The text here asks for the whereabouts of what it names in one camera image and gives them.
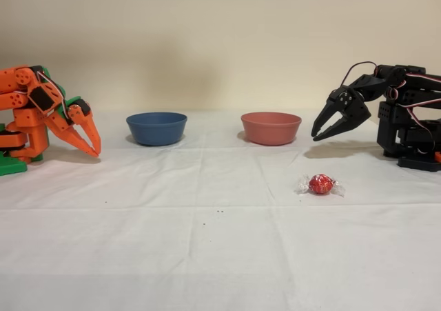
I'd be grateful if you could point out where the blue bowl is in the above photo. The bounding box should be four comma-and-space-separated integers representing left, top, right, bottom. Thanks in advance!
125, 112, 189, 147

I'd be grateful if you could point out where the orange arm servo cable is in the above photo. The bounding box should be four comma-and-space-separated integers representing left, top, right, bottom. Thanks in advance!
36, 70, 68, 121

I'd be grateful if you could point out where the red candy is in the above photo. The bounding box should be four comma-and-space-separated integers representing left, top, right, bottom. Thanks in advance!
294, 173, 346, 198

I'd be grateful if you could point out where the black arm gripper servo cable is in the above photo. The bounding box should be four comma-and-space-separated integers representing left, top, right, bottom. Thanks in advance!
340, 61, 378, 85

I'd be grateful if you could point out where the red bowl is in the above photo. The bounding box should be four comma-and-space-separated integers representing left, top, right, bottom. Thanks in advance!
240, 111, 302, 146

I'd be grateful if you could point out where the white tablecloth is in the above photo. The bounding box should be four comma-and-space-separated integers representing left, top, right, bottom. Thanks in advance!
0, 109, 441, 311

